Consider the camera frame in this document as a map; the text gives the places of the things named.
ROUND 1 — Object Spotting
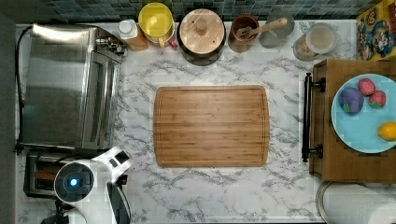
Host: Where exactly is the bread slice in toaster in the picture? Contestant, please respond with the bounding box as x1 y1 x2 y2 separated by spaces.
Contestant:
35 165 62 180

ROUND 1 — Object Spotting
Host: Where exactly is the small white capped bottle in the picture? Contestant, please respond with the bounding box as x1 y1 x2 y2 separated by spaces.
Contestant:
119 20 149 51

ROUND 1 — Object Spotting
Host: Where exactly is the lower red toy strawberry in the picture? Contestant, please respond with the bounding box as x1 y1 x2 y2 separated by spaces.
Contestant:
369 91 387 108

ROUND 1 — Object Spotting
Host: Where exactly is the bamboo cutting board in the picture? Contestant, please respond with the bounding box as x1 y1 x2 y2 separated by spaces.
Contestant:
153 85 270 167

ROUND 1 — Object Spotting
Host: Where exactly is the stainless steel toaster oven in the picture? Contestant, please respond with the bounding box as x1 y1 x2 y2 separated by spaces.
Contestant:
21 24 126 150

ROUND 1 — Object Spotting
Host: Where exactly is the yellow cup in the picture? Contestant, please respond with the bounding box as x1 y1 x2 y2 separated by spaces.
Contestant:
138 3 174 48

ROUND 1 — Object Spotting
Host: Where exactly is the upper red toy strawberry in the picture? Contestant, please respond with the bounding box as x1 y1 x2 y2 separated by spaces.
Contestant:
358 78 375 96

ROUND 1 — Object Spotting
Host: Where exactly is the brown wooden utensil holder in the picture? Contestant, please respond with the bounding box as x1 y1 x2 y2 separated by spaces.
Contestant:
228 14 259 53

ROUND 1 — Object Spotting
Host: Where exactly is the yellow toy lemon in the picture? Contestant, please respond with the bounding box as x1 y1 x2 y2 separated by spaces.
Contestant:
378 121 396 141

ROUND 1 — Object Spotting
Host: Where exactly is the red toy strawberry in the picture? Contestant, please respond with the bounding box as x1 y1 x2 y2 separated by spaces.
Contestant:
358 78 375 96
369 91 387 108

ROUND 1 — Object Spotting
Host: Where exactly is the purple toy fruit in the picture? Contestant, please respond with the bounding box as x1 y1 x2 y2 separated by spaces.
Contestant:
338 87 364 114

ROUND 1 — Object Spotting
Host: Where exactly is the black pot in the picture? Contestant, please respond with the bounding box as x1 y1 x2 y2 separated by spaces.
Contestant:
177 27 226 66

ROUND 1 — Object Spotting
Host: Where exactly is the wooden box tray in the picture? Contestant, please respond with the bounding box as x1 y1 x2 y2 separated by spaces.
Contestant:
306 59 396 184

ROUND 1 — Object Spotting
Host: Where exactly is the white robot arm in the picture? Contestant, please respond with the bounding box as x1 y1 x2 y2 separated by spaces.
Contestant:
40 147 132 224

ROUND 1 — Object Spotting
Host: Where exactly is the light blue plate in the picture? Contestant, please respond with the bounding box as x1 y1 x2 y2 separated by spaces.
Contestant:
331 74 396 153

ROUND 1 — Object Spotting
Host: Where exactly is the black tray handle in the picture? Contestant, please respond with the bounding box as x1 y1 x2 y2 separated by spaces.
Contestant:
302 73 326 162

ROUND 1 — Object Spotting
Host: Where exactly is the stainless steel slot toaster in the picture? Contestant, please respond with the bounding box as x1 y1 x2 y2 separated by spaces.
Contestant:
23 148 98 199

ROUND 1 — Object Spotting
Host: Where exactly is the black power cord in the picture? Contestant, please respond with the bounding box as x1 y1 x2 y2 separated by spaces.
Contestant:
13 25 34 156

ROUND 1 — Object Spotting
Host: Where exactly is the clear jar with lid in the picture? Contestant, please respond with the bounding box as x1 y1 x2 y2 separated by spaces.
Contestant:
293 22 337 62

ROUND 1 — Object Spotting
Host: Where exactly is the wooden round pot lid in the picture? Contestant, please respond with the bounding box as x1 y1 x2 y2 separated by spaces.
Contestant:
178 8 225 54

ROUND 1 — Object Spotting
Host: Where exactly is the colourful cereal box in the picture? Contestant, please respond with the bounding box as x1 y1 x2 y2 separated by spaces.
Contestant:
357 0 396 61

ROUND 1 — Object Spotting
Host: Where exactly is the wooden spatula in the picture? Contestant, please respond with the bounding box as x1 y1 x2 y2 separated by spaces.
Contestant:
236 18 288 39

